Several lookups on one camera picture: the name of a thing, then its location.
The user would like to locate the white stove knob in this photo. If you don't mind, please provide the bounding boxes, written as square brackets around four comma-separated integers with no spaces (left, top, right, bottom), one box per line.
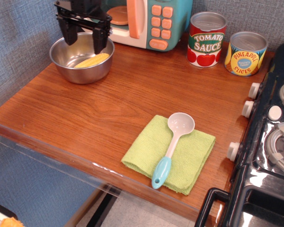
[241,101,254,118]
[248,83,261,99]
[227,142,240,162]

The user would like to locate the pineapple slices can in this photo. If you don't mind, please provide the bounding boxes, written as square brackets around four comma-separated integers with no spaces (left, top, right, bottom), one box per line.
[224,31,268,77]

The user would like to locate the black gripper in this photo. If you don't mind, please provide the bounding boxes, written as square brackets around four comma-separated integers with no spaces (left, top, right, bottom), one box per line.
[54,0,112,54]

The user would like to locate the orange microwave plate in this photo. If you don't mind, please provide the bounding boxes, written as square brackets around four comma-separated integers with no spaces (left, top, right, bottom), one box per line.
[107,6,128,26]

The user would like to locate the tomato sauce can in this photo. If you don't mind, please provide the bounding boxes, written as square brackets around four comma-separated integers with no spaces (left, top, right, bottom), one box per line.
[186,11,227,68]

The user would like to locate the black toy stove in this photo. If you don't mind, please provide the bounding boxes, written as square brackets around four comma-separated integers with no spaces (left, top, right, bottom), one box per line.
[195,43,284,227]

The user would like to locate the stainless steel bowl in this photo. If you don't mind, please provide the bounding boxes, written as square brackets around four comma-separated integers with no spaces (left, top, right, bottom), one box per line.
[50,32,115,84]

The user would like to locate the green folded towel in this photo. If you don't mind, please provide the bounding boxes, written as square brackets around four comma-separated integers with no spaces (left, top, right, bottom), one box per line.
[122,115,215,195]

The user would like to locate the teal toy microwave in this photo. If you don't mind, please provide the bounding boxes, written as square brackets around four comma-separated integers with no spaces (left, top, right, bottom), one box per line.
[80,0,194,52]

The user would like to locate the white stove knob upper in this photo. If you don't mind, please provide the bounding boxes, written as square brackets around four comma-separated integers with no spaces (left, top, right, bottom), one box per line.
[248,83,261,99]

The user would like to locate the white spoon teal handle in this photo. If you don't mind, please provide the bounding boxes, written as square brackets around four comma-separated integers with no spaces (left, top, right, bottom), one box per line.
[151,112,195,190]

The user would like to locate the yellow toy corn cob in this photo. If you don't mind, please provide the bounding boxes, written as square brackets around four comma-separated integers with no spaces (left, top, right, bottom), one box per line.
[74,53,110,68]

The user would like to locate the white stove knob lower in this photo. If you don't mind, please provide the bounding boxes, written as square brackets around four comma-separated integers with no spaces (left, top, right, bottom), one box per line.
[227,142,240,162]

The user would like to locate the white stove knob middle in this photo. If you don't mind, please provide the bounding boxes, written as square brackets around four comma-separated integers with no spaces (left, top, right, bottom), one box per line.
[241,101,254,118]

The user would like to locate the white round stove button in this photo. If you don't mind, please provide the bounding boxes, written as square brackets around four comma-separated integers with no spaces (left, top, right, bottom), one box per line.
[267,105,282,121]

